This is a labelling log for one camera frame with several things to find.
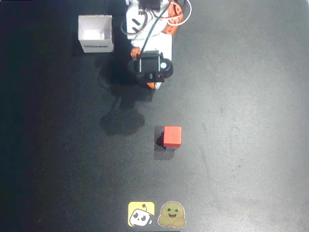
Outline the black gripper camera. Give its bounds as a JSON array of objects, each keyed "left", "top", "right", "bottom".
[{"left": 127, "top": 50, "right": 174, "bottom": 85}]

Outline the white open cardboard box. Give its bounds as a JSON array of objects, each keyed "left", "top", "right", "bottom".
[{"left": 77, "top": 14, "right": 115, "bottom": 54}]

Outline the red cube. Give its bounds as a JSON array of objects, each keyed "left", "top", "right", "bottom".
[{"left": 163, "top": 125, "right": 183, "bottom": 148}]

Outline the white cable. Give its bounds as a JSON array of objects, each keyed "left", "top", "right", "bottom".
[{"left": 168, "top": 0, "right": 193, "bottom": 27}]

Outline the smiling hugging face sticker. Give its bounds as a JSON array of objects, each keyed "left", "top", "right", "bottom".
[{"left": 157, "top": 201, "right": 187, "bottom": 229}]

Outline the yellow robot face sticker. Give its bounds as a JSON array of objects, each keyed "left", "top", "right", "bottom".
[{"left": 127, "top": 201, "right": 155, "bottom": 227}]

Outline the black cable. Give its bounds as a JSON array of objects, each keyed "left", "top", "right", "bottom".
[{"left": 141, "top": 4, "right": 170, "bottom": 54}]

